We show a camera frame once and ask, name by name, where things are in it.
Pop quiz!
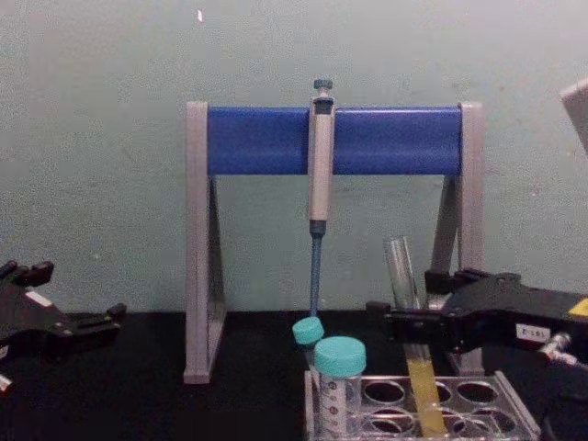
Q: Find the large clear tube teal cap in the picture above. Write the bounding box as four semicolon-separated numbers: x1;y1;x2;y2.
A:
313;335;368;441

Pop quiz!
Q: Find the small tube teal cap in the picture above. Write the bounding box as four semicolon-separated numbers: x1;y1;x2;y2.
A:
291;316;326;371

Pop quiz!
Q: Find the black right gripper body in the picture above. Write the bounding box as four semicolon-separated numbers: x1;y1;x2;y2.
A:
447;272;588;365

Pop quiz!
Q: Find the glass test tube yellow liquid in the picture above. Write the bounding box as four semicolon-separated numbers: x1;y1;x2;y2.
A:
382;235;450;438

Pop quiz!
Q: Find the black table cloth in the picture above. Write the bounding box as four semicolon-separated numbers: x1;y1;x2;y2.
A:
0;311;588;441

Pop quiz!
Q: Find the grey stand with blue bar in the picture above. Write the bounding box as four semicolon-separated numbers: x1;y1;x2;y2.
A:
183;100;486;385

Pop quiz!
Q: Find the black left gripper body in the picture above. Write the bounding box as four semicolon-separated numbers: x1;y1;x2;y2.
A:
0;274;83;365

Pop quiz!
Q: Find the clear plastic tube rack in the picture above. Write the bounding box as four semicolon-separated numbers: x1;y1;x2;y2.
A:
303;369;543;441

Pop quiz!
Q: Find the grey pipette with blue tip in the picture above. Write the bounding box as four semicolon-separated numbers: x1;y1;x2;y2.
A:
306;78;337;321

